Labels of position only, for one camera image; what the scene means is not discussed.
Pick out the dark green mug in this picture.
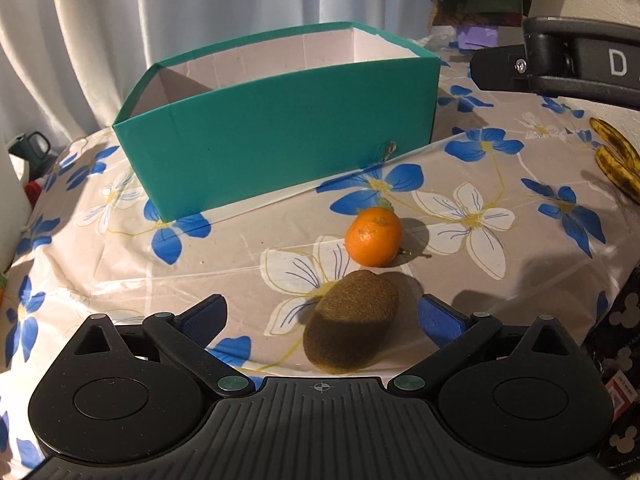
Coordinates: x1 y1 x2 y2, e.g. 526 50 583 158
9 131 58 181

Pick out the brown kiwi fruit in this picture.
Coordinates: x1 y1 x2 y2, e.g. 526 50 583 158
303 270 399 374

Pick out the floral plastic tablecloth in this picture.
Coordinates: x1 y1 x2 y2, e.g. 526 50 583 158
1 46 639 479

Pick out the white curtain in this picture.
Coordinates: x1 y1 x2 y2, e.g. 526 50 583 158
1 0 431 148

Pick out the spotted banana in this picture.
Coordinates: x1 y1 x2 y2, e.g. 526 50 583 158
594 145 639 196
589 117 640 167

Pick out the teal cardboard box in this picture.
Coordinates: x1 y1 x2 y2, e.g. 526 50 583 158
113 22 440 221

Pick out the small orange mandarin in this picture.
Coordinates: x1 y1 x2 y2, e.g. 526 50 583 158
344 207 402 268

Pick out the purple small box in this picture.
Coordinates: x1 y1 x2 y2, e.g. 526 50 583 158
456 25 499 51

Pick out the small red object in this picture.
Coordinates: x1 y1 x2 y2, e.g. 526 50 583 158
24 180 42 208

